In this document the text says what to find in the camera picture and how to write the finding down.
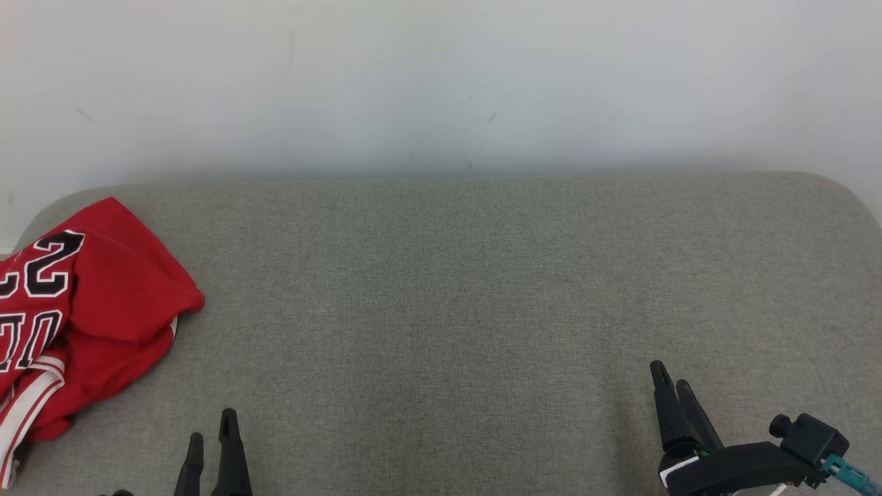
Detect teal plug camera cable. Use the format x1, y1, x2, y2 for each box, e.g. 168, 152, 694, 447
820, 453, 882, 496

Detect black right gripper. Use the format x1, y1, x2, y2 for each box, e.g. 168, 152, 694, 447
650, 360, 824, 496

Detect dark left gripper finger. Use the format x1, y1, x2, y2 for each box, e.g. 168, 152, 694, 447
174, 433, 205, 496
210, 408, 254, 496

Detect red shorts with white stripe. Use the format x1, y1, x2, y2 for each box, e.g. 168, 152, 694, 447
28, 197, 206, 442

